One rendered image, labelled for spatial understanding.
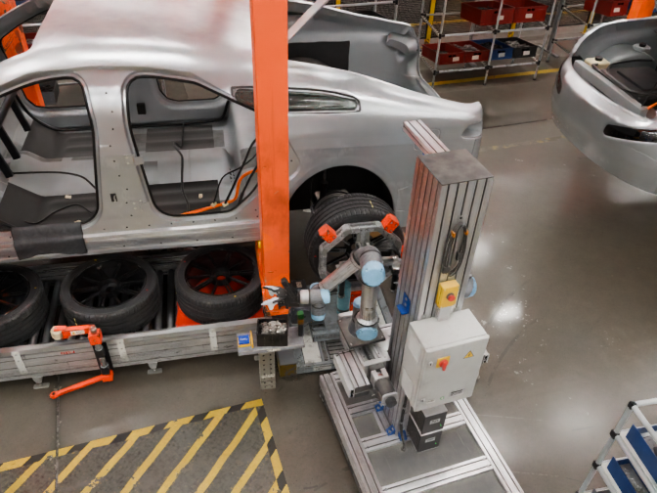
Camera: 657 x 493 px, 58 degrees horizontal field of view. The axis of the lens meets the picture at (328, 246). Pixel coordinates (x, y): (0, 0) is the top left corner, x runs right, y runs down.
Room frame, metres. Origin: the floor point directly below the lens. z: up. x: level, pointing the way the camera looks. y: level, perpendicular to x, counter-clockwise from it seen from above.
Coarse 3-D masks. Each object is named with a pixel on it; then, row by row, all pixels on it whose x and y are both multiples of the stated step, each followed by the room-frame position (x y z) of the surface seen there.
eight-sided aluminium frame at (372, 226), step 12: (348, 228) 2.95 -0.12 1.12; (360, 228) 2.96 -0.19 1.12; (372, 228) 2.98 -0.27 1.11; (336, 240) 2.93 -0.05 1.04; (396, 240) 3.02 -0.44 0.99; (324, 252) 2.91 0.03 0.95; (324, 264) 2.91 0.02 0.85; (324, 276) 2.91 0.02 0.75; (336, 288) 2.93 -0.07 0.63; (360, 288) 2.97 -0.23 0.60
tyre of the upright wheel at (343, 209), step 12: (324, 204) 3.20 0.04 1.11; (336, 204) 3.16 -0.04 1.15; (348, 204) 3.13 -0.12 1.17; (360, 204) 3.13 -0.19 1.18; (372, 204) 3.17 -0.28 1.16; (384, 204) 3.24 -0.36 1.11; (312, 216) 3.18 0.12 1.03; (324, 216) 3.10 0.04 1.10; (336, 216) 3.04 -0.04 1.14; (348, 216) 3.03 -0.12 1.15; (360, 216) 3.05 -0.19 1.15; (372, 216) 3.07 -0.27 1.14; (384, 216) 3.09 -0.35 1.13; (312, 228) 3.09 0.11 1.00; (336, 228) 3.01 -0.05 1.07; (396, 228) 3.10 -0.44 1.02; (312, 240) 3.00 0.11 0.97; (324, 240) 3.00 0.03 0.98; (312, 252) 2.98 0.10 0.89; (312, 264) 2.98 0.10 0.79
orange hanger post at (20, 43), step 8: (0, 0) 5.00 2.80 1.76; (8, 0) 5.01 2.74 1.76; (0, 8) 4.99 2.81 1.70; (8, 8) 5.01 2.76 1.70; (0, 16) 4.99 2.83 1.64; (16, 32) 5.01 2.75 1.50; (8, 40) 4.99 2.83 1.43; (16, 40) 5.00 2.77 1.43; (24, 40) 5.13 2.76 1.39; (8, 48) 4.99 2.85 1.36; (16, 48) 5.00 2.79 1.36; (24, 48) 5.06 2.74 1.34; (8, 56) 4.98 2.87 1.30; (24, 88) 4.99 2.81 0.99; (32, 88) 5.01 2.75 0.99; (32, 96) 5.00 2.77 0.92; (40, 96) 5.11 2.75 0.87; (40, 104) 5.04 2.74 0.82
